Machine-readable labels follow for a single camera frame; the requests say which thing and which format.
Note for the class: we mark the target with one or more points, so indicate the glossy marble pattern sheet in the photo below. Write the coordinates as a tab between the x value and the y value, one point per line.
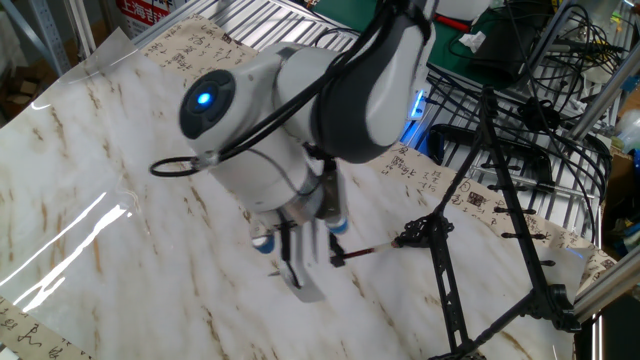
75	150

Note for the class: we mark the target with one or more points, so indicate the black carved pen rack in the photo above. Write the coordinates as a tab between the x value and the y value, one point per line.
425	232

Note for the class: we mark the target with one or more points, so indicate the brown cardboard boxes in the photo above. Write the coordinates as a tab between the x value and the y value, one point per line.
22	90

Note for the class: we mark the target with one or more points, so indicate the grey steel shelf frame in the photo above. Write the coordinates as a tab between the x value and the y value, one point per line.
50	35

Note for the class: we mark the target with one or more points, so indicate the aluminium frame profile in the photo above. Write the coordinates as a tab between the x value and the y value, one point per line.
610	290
600	100

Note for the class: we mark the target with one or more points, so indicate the red marker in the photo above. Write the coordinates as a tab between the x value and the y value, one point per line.
457	25

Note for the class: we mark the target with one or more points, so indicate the black box device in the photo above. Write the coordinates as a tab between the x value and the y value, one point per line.
500	60

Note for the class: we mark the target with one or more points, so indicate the red and white sign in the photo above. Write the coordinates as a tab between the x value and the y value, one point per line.
142	12

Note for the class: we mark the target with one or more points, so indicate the brown calligraphy brush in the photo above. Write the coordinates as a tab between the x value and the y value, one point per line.
365	251

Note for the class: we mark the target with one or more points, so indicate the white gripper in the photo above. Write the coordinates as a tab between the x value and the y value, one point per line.
305	280

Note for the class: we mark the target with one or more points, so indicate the green mat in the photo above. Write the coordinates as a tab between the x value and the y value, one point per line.
445	55

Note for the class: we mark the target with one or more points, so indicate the crumpled white tissue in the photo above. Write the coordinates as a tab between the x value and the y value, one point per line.
472	41

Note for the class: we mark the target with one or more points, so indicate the beige calligraphy paper scroll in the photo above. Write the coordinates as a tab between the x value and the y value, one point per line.
410	175

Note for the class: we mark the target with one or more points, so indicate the silver camera with blue cap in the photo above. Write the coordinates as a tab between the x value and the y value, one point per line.
337	222
263	244

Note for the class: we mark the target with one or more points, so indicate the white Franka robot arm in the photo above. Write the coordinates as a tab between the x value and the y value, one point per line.
250	165

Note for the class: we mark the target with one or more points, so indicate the clear plastic bag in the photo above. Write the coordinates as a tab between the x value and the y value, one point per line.
630	132

